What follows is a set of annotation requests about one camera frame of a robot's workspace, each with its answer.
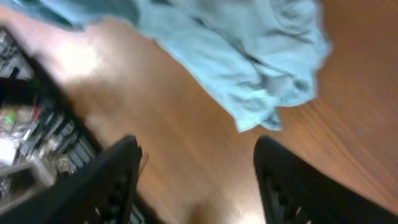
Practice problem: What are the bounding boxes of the cluttered equipment beside table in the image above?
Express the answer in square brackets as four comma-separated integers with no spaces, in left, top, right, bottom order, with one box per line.
[1,27,148,223]

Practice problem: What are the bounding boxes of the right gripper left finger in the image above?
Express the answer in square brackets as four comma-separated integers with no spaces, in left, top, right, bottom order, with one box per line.
[1,136,142,224]

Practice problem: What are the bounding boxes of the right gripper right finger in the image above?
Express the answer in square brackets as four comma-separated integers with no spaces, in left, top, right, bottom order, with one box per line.
[253,136,397,224]

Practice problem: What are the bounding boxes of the light blue grey t-shirt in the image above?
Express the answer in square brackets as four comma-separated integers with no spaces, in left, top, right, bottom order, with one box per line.
[1,0,331,132]

